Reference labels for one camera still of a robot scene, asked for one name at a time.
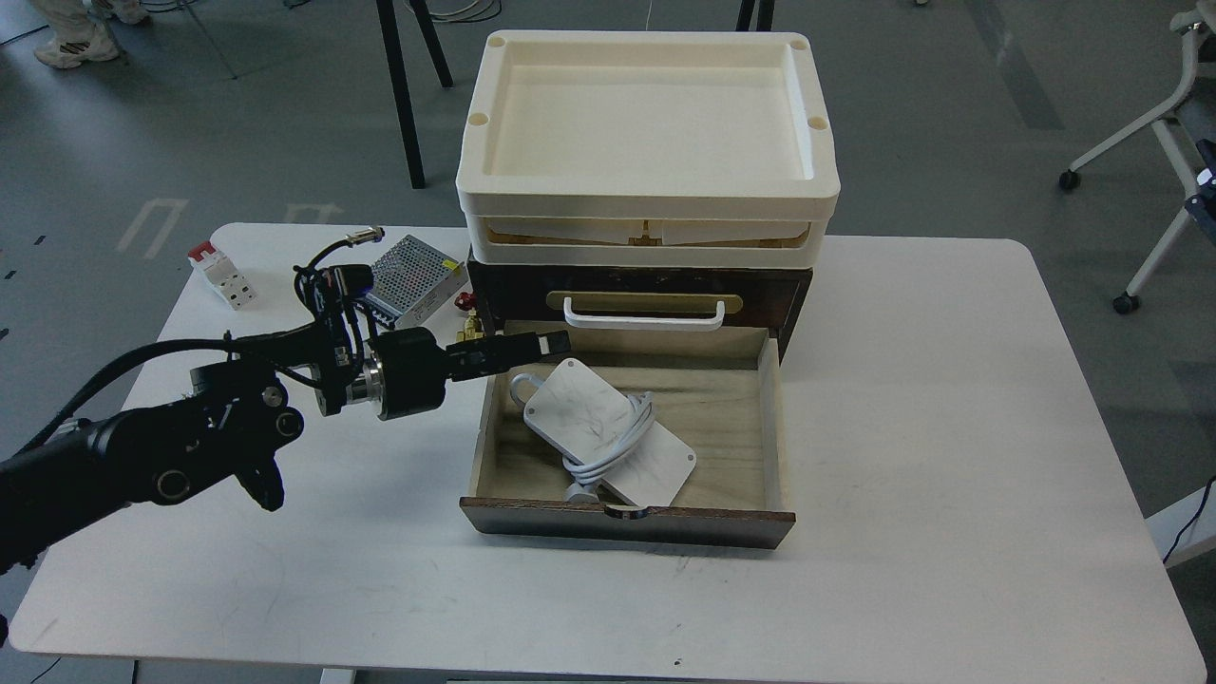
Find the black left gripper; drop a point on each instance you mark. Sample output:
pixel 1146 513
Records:
pixel 411 368

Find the white charger with cable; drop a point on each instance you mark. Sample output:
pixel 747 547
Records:
pixel 606 439

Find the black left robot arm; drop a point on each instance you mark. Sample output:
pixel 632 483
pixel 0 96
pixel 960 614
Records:
pixel 73 473

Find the dark wooden cabinet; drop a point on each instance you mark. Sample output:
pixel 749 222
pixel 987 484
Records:
pixel 514 298

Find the metal mesh power supply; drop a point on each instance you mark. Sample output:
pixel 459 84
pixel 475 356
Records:
pixel 411 282

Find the open wooden drawer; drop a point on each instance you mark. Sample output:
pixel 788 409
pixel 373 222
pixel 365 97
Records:
pixel 720 395

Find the cream plastic stacked tray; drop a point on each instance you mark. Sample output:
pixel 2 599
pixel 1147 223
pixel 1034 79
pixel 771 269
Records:
pixel 633 149

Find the red white circuit breaker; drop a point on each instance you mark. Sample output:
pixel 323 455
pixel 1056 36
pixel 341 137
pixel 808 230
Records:
pixel 222 275

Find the black stand leg right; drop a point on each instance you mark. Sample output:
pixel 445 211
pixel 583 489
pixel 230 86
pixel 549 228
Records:
pixel 755 15

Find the white sneaker of person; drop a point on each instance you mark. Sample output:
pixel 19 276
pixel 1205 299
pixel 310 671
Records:
pixel 78 40

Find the brass valve red handle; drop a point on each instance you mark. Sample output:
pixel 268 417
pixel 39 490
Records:
pixel 473 327

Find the white drawer handle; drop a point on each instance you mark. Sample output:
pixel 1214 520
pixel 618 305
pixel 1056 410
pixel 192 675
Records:
pixel 644 323

